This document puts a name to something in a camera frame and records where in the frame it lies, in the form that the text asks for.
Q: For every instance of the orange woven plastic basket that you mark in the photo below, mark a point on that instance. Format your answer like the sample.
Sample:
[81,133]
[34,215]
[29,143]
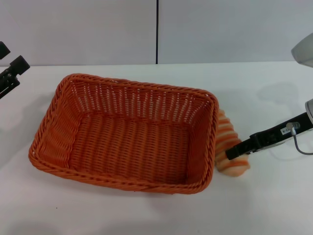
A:
[132,147]

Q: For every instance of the striped ridged toy bread loaf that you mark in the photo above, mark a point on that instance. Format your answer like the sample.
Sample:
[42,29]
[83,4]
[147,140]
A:
[234,169]

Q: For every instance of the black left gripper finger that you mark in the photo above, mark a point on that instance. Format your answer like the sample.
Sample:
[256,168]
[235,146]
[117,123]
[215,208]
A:
[19,64]
[3,50]

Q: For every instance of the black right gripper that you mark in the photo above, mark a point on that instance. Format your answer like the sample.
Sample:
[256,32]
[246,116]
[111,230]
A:
[276,134]

